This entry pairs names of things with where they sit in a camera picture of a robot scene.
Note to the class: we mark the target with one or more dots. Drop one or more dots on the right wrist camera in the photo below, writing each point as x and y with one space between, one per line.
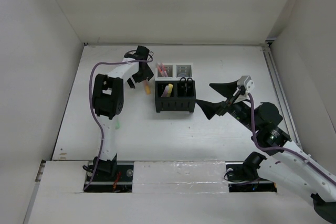
245 85

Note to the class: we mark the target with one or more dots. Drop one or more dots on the purple highlighter marker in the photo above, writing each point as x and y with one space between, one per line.
165 92

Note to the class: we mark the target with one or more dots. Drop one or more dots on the red pen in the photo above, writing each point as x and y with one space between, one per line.
164 73
160 72

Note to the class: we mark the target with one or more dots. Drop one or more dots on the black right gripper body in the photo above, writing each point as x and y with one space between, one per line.
239 110

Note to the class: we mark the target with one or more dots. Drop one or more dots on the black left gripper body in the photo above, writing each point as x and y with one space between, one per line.
140 76

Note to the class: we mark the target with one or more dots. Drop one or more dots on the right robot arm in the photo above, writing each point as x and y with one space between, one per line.
278 159

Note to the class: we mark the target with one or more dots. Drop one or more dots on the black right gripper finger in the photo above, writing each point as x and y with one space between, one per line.
211 109
228 90

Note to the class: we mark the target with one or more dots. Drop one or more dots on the aluminium rail right side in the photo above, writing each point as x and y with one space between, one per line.
280 94

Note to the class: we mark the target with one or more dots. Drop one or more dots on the yellow highlighter marker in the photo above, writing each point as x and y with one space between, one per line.
171 89

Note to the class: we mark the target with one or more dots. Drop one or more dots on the orange highlighter marker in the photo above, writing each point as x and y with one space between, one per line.
147 87

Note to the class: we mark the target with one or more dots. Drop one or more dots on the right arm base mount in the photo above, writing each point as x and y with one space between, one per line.
242 177

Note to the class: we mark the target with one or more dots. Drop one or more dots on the white slotted organizer box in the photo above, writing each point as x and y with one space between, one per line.
171 71

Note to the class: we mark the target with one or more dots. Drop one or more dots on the green highlighter marker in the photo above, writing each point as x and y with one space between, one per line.
117 124

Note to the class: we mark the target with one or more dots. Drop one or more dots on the black slotted organizer box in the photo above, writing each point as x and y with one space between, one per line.
177 101

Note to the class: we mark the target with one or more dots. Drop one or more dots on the black handled scissors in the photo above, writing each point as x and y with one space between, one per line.
186 84

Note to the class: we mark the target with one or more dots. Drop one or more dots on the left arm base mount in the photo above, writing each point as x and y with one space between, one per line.
115 179

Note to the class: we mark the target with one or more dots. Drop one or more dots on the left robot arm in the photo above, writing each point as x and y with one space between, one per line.
107 100

